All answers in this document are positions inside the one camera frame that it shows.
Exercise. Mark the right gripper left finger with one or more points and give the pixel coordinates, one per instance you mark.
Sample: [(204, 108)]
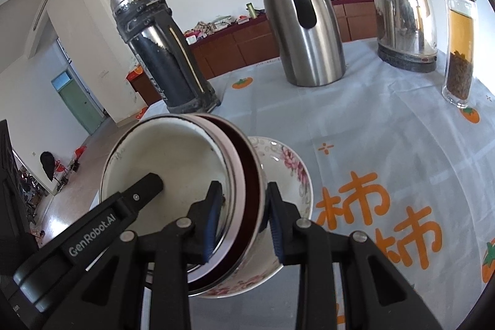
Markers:
[(110, 293)]

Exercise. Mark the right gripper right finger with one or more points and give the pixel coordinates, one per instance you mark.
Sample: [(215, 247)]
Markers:
[(375, 294)]

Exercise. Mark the pink flower white plate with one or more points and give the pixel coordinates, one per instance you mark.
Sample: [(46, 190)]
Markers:
[(281, 164)]

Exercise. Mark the white enamel bowl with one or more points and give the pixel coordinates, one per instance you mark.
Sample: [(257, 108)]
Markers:
[(188, 153)]

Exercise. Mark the white orange print tablecloth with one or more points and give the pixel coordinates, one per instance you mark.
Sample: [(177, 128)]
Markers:
[(387, 155)]

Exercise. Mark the green door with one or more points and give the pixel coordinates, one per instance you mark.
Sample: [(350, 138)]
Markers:
[(77, 101)]

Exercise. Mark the steel electric kettle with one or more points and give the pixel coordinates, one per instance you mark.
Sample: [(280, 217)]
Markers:
[(406, 34)]

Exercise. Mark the dark red wooden sideboard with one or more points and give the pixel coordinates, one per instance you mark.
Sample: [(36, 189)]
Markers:
[(245, 44)]

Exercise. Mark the black steel thermos flask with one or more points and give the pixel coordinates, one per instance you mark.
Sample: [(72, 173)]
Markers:
[(148, 28)]

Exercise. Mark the glass tea bottle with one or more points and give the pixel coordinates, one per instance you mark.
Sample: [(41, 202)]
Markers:
[(461, 16)]

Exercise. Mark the steel carafe black handle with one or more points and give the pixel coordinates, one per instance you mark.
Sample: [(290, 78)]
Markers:
[(309, 41)]

